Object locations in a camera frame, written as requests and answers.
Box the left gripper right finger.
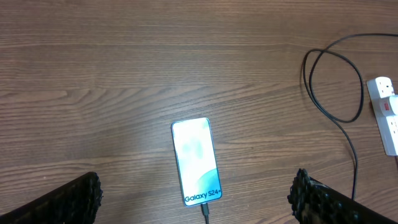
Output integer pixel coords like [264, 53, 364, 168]
[287, 169, 397, 224]

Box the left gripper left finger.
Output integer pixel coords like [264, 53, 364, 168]
[1, 172, 103, 224]

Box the black USB charging cable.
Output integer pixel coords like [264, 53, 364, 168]
[200, 32, 398, 224]

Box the Samsung Galaxy smartphone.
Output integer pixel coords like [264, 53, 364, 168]
[171, 118, 223, 207]

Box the white charger plug adapter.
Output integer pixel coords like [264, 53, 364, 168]
[379, 95, 398, 117]

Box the white power strip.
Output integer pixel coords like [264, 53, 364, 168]
[366, 77, 397, 156]

